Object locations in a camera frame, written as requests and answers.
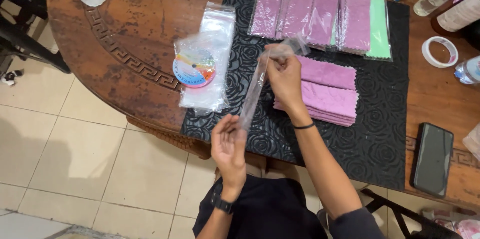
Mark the pack of clear plastic bags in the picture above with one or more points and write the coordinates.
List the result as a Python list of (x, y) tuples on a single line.
[(215, 28)]

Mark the black wristband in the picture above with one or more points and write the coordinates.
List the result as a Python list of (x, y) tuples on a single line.
[(304, 126)]

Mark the small black-white scrap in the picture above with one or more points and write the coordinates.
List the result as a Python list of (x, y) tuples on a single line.
[(11, 77)]

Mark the small water bottle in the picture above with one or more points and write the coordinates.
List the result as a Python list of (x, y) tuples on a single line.
[(468, 70)]

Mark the clear plastic sleeve bag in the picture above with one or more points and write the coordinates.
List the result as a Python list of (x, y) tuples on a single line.
[(257, 85)]

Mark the person's right hand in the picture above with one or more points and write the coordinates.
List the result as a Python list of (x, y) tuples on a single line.
[(287, 85)]

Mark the stack of pink cloths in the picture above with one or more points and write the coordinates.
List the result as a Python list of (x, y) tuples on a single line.
[(330, 96)]

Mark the white tape roll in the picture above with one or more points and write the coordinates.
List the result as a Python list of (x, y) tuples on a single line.
[(427, 56)]

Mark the person's left fingers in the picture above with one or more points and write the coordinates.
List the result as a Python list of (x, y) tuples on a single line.
[(225, 128)]

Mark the crumpled clear plastic bag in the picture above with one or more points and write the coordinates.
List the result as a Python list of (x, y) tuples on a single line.
[(473, 143)]

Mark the black wristwatch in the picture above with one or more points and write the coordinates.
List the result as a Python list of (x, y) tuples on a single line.
[(224, 206)]

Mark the bagged green cloth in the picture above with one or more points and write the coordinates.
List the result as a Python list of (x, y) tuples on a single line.
[(378, 28)]

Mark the person's right fingers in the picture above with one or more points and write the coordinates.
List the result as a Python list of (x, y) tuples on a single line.
[(276, 58)]

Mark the person's left hand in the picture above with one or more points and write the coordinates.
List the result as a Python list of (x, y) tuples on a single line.
[(229, 156)]

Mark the black smartphone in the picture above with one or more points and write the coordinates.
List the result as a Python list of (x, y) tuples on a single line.
[(433, 160)]

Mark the brown bottle with white label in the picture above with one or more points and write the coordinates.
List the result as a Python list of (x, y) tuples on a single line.
[(457, 15)]

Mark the bagged pink cloth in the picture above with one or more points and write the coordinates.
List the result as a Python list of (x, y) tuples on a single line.
[(298, 6), (324, 9), (356, 17), (267, 6)]

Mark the heap of pink packets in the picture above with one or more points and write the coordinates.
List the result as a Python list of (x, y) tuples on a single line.
[(459, 226)]

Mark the black chair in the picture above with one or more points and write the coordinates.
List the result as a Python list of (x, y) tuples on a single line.
[(22, 17)]

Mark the black rose-embossed mat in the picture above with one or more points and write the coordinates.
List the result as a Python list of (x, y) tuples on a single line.
[(375, 118)]

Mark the person's dark clothing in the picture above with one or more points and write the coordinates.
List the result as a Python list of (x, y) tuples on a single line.
[(270, 209)]

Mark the round colourful ribbon spool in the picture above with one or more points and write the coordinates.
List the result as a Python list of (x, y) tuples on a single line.
[(194, 70)]

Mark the black metal chair frame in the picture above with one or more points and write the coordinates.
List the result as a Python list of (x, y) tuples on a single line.
[(401, 212)]

